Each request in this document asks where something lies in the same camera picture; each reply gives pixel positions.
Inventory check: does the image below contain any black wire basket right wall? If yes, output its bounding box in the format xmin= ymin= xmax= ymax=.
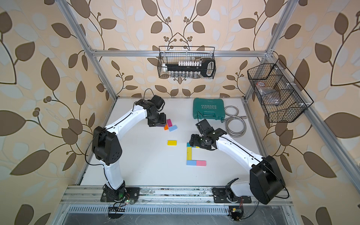
xmin=247 ymin=59 xmax=314 ymax=123

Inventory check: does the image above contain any black wire basket wall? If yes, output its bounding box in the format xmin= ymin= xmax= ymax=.
xmin=157 ymin=45 xmax=216 ymax=79
xmin=247 ymin=59 xmax=314 ymax=123

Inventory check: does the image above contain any light blue tilted block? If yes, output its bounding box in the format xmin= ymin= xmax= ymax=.
xmin=168 ymin=125 xmax=178 ymax=132

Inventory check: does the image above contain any black wire basket back wall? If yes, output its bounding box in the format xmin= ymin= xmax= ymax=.
xmin=157 ymin=45 xmax=216 ymax=79

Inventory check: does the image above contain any pink block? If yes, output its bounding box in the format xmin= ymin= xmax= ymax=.
xmin=196 ymin=160 xmax=207 ymax=167

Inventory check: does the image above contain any aluminium frame rail front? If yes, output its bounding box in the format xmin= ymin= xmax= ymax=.
xmin=60 ymin=185 xmax=293 ymax=207

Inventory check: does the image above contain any magenta block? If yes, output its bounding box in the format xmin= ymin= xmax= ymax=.
xmin=166 ymin=119 xmax=173 ymax=127

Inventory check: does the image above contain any large yellow block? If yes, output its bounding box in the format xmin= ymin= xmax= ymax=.
xmin=167 ymin=140 xmax=177 ymax=146

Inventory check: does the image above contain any plastic bag in basket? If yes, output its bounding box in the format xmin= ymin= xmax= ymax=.
xmin=256 ymin=82 xmax=281 ymax=105

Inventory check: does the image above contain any light blue block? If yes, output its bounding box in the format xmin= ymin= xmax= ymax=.
xmin=168 ymin=125 xmax=178 ymax=132
xmin=186 ymin=160 xmax=197 ymax=166

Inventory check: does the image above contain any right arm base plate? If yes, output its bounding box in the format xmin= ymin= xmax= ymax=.
xmin=211 ymin=187 xmax=252 ymax=204

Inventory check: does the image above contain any coiled metal hose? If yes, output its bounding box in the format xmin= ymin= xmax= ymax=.
xmin=222 ymin=105 xmax=248 ymax=138

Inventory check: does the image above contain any long yellow block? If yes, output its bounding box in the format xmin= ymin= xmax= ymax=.
xmin=187 ymin=147 xmax=192 ymax=160

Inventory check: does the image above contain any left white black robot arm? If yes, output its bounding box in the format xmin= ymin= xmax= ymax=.
xmin=92 ymin=95 xmax=167 ymax=202

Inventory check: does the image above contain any green plastic tool case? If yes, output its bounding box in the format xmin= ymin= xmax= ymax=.
xmin=193 ymin=98 xmax=225 ymax=121

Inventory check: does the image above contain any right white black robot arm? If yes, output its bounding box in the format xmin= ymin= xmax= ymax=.
xmin=189 ymin=119 xmax=286 ymax=204

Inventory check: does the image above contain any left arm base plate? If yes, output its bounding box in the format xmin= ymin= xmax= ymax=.
xmin=100 ymin=185 xmax=140 ymax=204

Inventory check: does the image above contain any black white tool in basket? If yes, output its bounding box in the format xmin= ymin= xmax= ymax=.
xmin=158 ymin=59 xmax=216 ymax=79

